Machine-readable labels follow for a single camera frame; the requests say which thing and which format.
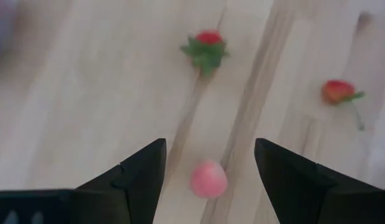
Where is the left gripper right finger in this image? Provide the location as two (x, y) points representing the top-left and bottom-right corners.
(254, 138), (385, 224)

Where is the red toy strawberry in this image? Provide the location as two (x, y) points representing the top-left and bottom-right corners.
(179, 29), (230, 77)
(321, 79), (366, 131)

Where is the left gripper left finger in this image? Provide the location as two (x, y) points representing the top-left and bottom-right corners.
(70, 138), (168, 224)

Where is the pale pink toy peach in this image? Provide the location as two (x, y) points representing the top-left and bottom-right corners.
(189, 159), (228, 199)

